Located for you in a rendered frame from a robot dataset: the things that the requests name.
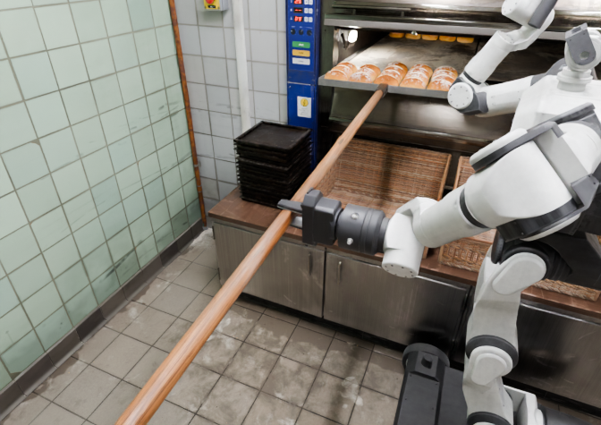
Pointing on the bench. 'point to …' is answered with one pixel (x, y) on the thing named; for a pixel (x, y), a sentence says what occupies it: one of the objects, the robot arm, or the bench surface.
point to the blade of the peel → (388, 88)
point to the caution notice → (304, 106)
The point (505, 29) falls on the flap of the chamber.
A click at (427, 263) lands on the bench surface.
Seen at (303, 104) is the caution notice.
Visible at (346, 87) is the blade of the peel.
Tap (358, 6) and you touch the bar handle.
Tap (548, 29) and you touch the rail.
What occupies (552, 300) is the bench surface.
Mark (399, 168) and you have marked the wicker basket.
